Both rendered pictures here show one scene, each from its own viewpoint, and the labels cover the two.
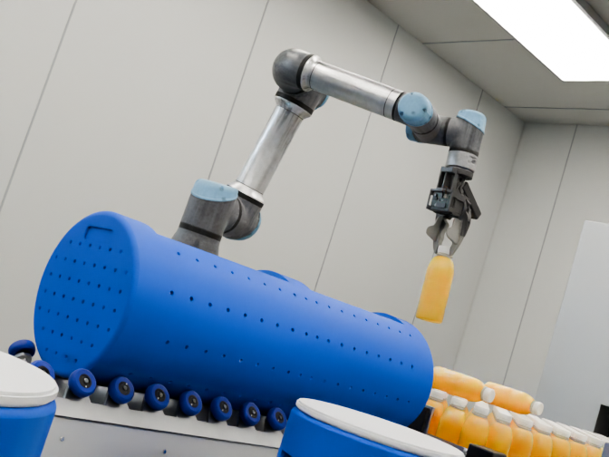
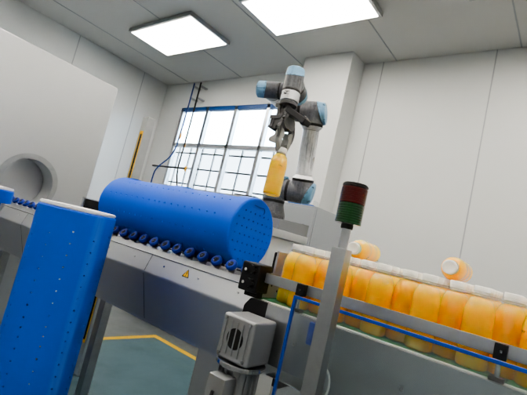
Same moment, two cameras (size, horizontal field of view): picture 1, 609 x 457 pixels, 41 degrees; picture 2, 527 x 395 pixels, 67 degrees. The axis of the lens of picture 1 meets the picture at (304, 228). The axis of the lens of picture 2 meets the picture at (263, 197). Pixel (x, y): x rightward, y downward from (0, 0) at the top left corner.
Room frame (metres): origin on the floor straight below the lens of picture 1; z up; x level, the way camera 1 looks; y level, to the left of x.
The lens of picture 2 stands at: (1.79, -1.85, 1.07)
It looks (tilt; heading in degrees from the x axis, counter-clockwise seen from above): 6 degrees up; 82
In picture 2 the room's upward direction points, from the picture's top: 13 degrees clockwise
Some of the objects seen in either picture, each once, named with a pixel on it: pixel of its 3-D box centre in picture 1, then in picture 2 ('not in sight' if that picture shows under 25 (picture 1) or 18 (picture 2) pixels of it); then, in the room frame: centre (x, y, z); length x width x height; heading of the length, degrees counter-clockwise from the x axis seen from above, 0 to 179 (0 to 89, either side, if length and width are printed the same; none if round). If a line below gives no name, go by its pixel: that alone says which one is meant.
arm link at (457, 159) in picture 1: (461, 163); (288, 98); (2.01, -0.33, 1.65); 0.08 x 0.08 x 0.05
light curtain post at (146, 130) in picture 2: not in sight; (114, 241); (1.28, 0.87, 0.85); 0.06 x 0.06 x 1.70; 45
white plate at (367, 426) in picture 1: (379, 429); (79, 208); (1.32, -0.21, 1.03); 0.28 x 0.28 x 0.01
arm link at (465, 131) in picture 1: (467, 133); (293, 81); (2.01, -0.32, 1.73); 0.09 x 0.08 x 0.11; 65
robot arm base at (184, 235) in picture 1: (194, 247); (272, 208); (2.14, 0.26, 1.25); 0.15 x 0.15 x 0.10
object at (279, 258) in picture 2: (410, 424); (280, 269); (2.11, -0.41, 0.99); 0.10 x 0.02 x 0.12; 45
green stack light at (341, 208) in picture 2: not in sight; (349, 214); (2.13, -0.93, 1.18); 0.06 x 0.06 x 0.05
